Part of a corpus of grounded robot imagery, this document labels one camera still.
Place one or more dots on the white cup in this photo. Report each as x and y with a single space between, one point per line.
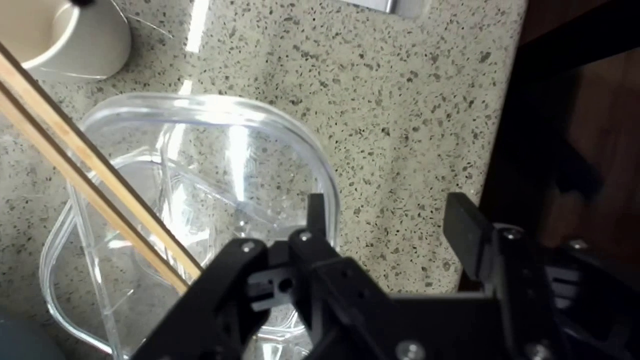
92 47

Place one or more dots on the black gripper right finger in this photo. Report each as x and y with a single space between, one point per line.
471 233

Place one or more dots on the wooden chopstick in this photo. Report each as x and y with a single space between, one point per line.
81 149
81 191

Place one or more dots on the brown lower cabinets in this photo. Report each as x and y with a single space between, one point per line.
600 100

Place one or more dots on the clear plastic container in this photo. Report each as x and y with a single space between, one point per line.
266 152

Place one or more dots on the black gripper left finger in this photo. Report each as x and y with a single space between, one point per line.
332 273

